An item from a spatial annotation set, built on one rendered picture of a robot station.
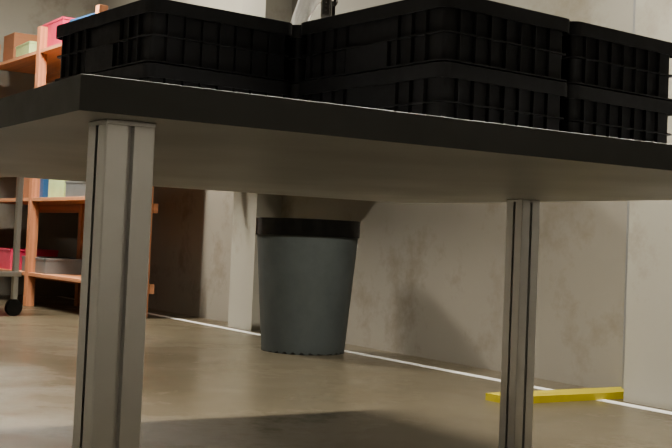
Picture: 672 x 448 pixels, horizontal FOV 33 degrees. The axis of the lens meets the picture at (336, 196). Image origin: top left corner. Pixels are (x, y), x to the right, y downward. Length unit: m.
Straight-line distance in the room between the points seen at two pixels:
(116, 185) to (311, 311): 4.04
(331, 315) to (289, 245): 0.39
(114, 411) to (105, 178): 0.27
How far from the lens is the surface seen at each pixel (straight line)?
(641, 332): 4.22
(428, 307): 5.43
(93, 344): 1.30
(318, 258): 5.28
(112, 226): 1.29
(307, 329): 5.32
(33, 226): 8.19
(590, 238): 4.63
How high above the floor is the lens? 0.53
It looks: 2 degrees up
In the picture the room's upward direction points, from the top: 2 degrees clockwise
